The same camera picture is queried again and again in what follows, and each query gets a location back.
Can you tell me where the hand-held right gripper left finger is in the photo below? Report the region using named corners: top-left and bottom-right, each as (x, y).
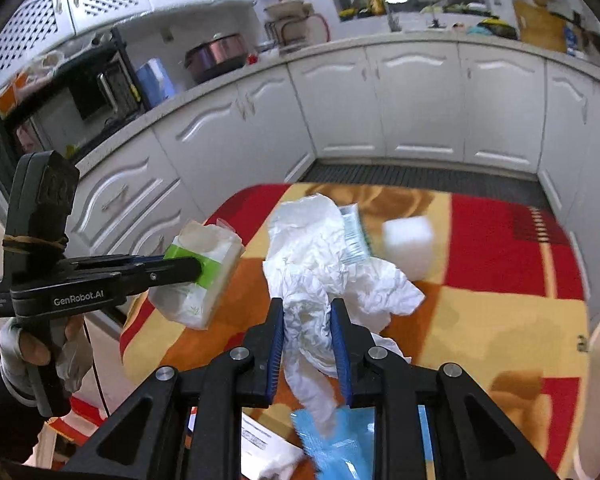
top-left (62, 297), bottom-right (286, 480)

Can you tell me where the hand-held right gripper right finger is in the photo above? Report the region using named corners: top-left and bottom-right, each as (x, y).
top-left (330, 297), bottom-right (556, 480)

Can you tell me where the dark floor mat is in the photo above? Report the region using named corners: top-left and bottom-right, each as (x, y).
top-left (300, 157), bottom-right (554, 211)

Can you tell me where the white paper leaflet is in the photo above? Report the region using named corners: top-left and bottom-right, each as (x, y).
top-left (240, 412), bottom-right (306, 480)

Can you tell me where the copper rice cooker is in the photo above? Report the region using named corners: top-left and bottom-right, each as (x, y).
top-left (184, 32), bottom-right (249, 84)

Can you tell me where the white plastic bag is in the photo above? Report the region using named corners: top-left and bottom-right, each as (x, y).
top-left (262, 194), bottom-right (426, 436)

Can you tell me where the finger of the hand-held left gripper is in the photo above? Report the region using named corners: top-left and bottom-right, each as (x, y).
top-left (111, 256), bottom-right (205, 292)
top-left (72, 254), bottom-right (167, 267)

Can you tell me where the white red-rimmed cutting board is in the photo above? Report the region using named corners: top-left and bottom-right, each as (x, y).
top-left (307, 10), bottom-right (332, 44)

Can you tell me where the white base cabinet row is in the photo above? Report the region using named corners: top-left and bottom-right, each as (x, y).
top-left (65, 37), bottom-right (600, 281)

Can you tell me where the black cable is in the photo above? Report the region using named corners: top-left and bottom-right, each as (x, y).
top-left (82, 317), bottom-right (112, 417)

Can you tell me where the orange box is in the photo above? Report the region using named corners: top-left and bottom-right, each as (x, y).
top-left (0, 72), bottom-right (29, 111)

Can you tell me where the black microwave oven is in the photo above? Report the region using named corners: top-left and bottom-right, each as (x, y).
top-left (0, 30), bottom-right (147, 133)

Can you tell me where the person's left forearm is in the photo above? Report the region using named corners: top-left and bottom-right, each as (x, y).
top-left (0, 360), bottom-right (48, 467)

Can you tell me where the blue foil packet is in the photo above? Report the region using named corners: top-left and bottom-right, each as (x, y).
top-left (290, 405), bottom-right (436, 480)

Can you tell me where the person's left hand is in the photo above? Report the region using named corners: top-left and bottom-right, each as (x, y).
top-left (0, 316), bottom-right (95, 403)

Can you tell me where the tan rubber band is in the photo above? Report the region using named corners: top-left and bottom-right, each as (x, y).
top-left (2, 234), bottom-right (69, 255)

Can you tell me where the wooden cutting board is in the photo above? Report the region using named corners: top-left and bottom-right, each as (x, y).
top-left (512, 0), bottom-right (569, 54)

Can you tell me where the green white tissue pack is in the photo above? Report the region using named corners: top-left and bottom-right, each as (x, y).
top-left (147, 220), bottom-right (245, 331)

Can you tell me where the white green carton box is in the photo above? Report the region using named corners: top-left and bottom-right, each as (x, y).
top-left (340, 203), bottom-right (377, 264)

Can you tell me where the white foam block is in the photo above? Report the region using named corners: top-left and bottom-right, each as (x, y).
top-left (381, 215), bottom-right (436, 281)

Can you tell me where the colourful printed blanket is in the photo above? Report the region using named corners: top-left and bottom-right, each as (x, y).
top-left (119, 182), bottom-right (591, 480)

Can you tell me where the beige ceramic bowl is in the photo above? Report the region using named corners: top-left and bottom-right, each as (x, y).
top-left (264, 0), bottom-right (314, 19)

